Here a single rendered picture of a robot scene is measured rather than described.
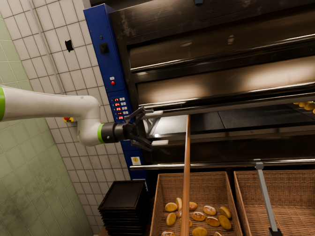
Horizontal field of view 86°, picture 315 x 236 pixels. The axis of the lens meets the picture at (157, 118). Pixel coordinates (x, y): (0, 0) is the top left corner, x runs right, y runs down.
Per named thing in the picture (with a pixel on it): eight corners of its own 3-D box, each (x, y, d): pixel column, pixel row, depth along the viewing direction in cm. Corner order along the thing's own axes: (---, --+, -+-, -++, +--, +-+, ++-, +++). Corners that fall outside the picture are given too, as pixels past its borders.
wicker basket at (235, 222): (162, 197, 153) (157, 173, 144) (228, 197, 140) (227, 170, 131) (152, 257, 108) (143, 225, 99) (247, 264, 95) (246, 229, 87)
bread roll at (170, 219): (165, 220, 122) (161, 221, 125) (171, 228, 121) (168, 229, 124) (172, 210, 129) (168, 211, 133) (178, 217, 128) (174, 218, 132)
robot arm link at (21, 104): (-4, 123, 56) (5, 120, 50) (-5, 90, 57) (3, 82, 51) (92, 120, 86) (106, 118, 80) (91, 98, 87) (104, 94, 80)
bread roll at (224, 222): (226, 232, 111) (228, 233, 114) (232, 224, 111) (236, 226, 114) (215, 218, 119) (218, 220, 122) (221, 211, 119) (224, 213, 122)
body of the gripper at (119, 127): (119, 120, 77) (138, 118, 75) (123, 136, 79) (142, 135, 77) (111, 126, 70) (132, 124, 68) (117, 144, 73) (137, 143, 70)
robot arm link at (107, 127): (103, 148, 72) (97, 129, 70) (115, 136, 83) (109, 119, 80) (116, 147, 71) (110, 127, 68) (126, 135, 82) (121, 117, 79)
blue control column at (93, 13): (169, 147, 354) (150, 37, 286) (177, 147, 350) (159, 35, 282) (147, 240, 177) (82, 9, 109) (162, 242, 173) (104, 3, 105)
